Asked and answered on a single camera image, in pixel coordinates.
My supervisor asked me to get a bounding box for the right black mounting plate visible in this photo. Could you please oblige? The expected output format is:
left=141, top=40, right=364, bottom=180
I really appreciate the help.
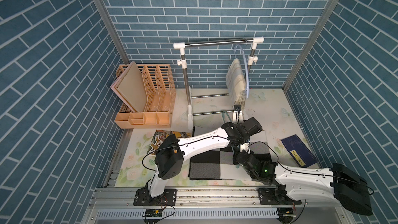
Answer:
left=258, top=185, right=302, bottom=205

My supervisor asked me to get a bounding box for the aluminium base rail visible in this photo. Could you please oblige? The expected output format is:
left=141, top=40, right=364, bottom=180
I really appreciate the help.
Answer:
left=82, top=186, right=355, bottom=224

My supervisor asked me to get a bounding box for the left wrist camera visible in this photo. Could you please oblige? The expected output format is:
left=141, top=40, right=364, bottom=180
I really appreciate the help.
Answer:
left=233, top=104, right=244, bottom=123

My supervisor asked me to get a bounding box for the teal green clothes hanger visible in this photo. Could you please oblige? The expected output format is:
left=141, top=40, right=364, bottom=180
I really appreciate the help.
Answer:
left=221, top=111, right=233, bottom=123

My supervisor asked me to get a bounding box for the dark blue notebook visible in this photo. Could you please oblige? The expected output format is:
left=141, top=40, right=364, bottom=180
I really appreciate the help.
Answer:
left=282, top=134, right=318, bottom=168

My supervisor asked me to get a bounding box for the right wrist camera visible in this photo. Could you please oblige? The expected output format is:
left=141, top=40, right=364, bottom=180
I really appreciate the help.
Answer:
left=240, top=142, right=250, bottom=153

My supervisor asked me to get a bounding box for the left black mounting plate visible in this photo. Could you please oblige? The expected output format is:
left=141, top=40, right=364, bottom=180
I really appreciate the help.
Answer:
left=133, top=188, right=177, bottom=206

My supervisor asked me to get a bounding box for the yellow illustrated book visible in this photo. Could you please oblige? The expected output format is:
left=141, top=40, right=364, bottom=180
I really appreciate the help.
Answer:
left=147, top=130, right=192, bottom=153

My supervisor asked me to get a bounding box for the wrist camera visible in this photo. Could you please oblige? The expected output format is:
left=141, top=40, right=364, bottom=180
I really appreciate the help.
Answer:
left=240, top=142, right=250, bottom=153
left=233, top=104, right=244, bottom=123

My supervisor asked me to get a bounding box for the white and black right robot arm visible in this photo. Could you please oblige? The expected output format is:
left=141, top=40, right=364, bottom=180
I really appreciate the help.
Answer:
left=236, top=150, right=373, bottom=216

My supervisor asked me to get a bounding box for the orange plastic file organizer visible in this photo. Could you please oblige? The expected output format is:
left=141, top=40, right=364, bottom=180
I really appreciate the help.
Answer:
left=115, top=64, right=176, bottom=129

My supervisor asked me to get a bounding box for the black mounting plate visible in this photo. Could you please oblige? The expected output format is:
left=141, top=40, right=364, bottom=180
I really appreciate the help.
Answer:
left=133, top=188, right=177, bottom=206
left=258, top=185, right=302, bottom=205

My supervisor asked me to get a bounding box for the green circuit board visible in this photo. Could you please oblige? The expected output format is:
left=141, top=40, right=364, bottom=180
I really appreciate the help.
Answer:
left=143, top=209, right=163, bottom=219

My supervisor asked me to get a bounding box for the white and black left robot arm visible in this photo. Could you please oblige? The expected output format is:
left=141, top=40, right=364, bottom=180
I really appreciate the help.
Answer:
left=147, top=117, right=263, bottom=198

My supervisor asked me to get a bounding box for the light blue clothes hanger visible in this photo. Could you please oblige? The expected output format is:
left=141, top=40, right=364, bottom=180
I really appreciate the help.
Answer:
left=233, top=43, right=250, bottom=99

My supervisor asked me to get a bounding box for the white and steel clothes rack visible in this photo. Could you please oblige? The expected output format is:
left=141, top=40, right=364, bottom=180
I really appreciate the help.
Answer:
left=173, top=37, right=264, bottom=129

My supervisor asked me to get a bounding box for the plaid cream blue scarf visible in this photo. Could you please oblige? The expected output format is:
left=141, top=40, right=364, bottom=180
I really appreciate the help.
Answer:
left=226, top=59, right=246, bottom=107

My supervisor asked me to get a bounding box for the black grey checkered mat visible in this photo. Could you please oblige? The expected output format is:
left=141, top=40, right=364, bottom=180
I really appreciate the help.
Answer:
left=189, top=131, right=271, bottom=181

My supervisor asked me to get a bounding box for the beige folder board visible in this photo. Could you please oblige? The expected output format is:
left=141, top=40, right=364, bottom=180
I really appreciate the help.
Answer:
left=110, top=62, right=147, bottom=113

